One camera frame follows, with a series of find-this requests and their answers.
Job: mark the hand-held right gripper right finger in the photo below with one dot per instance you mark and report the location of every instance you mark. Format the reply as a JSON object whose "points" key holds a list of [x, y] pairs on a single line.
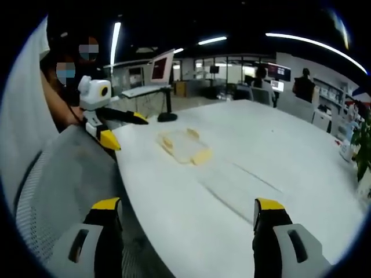
{"points": [[278, 249]]}

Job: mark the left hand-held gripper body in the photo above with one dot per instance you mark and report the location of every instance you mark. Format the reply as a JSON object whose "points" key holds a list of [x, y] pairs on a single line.
{"points": [[93, 94]]}

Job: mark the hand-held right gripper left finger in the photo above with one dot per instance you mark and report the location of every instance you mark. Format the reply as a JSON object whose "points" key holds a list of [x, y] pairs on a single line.
{"points": [[95, 249]]}

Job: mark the clear plastic tray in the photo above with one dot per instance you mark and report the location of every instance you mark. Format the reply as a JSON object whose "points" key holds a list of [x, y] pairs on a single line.
{"points": [[174, 139]]}

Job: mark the pale socket plastic buckle part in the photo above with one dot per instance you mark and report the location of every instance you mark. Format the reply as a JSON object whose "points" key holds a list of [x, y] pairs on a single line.
{"points": [[198, 156]]}

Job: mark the white keyboard tray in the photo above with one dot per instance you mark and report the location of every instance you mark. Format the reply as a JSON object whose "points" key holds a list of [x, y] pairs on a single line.
{"points": [[145, 90]]}

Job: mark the black monitor stand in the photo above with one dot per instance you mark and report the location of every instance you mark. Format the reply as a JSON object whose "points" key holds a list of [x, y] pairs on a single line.
{"points": [[168, 111]]}

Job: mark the grey mesh chair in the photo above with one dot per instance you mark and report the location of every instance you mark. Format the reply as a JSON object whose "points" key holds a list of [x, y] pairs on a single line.
{"points": [[72, 179]]}

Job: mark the long ceiling light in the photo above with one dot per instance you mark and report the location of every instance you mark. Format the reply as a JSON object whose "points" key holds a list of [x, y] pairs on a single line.
{"points": [[319, 45], [115, 43], [212, 40]]}

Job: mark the computer monitor with red screen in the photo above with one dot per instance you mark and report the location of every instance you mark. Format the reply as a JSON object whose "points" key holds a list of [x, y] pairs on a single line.
{"points": [[162, 66]]}

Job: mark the cardboard box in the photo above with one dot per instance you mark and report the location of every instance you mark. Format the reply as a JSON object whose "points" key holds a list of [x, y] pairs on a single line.
{"points": [[180, 89]]}

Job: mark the person in white shirt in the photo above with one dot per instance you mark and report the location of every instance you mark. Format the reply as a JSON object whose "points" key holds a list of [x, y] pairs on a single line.
{"points": [[23, 116]]}

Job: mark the small black monitor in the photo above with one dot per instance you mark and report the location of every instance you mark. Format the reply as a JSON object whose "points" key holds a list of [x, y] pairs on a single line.
{"points": [[214, 69]]}

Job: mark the white plastic bottle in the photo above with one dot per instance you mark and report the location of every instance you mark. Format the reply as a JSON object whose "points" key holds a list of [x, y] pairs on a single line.
{"points": [[347, 144]]}

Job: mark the white printer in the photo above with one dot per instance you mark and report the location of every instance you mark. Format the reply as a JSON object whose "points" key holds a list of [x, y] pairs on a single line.
{"points": [[322, 120]]}

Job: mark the green potted plant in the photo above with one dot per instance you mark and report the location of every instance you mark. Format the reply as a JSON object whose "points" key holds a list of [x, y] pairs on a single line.
{"points": [[363, 142]]}

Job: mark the white office chair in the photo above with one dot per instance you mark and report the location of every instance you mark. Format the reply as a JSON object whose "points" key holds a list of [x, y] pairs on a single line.
{"points": [[261, 97]]}

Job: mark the wide dark monitor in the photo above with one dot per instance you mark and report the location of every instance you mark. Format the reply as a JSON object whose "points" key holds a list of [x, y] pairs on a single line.
{"points": [[279, 71]]}

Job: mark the white storage shelf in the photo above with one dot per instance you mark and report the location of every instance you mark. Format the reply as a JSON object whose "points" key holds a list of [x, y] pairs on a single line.
{"points": [[333, 91]]}

